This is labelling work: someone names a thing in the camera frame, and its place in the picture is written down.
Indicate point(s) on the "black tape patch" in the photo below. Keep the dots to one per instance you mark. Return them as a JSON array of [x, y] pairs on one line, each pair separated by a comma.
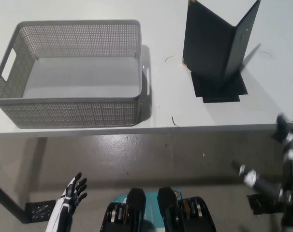
[[221, 95]]

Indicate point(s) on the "black table leg bar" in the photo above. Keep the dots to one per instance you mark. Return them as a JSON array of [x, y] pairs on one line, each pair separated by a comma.
[[8, 200]]

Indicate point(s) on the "black hardcover notebook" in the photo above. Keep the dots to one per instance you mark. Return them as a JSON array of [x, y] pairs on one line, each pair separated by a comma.
[[207, 41]]

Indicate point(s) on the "black perforated foot bracket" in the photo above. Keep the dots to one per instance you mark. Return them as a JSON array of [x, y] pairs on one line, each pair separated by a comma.
[[41, 210], [262, 204]]

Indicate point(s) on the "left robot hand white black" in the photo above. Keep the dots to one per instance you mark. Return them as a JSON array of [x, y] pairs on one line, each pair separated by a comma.
[[70, 193]]

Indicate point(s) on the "grey perforated plastic basket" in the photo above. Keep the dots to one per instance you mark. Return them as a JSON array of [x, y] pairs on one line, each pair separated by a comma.
[[71, 111]]

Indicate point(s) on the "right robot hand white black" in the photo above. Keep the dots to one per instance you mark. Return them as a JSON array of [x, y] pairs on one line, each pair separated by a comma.
[[290, 154]]

